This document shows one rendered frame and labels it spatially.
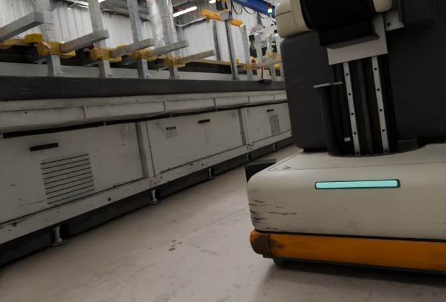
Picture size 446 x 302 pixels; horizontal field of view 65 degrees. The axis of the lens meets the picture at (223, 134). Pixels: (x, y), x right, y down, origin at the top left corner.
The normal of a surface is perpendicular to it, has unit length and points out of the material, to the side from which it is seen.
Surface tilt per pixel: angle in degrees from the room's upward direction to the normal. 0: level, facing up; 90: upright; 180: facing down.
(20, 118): 90
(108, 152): 90
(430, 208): 90
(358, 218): 90
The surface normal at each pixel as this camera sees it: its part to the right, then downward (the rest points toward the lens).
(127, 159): 0.85, -0.10
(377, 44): -0.52, 0.13
